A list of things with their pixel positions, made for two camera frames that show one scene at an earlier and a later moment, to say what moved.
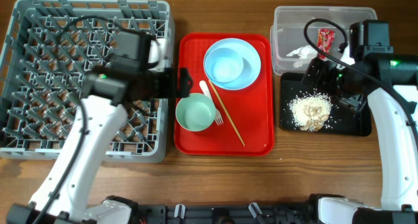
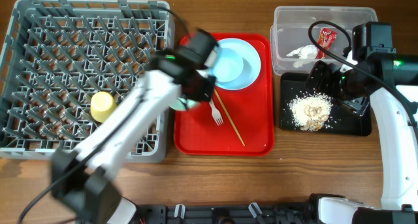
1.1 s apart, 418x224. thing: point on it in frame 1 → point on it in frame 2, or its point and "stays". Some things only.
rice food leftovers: x=310 y=112 stays
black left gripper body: x=157 y=85 → x=205 y=90
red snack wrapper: x=325 y=38 stays
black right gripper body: x=337 y=81 stays
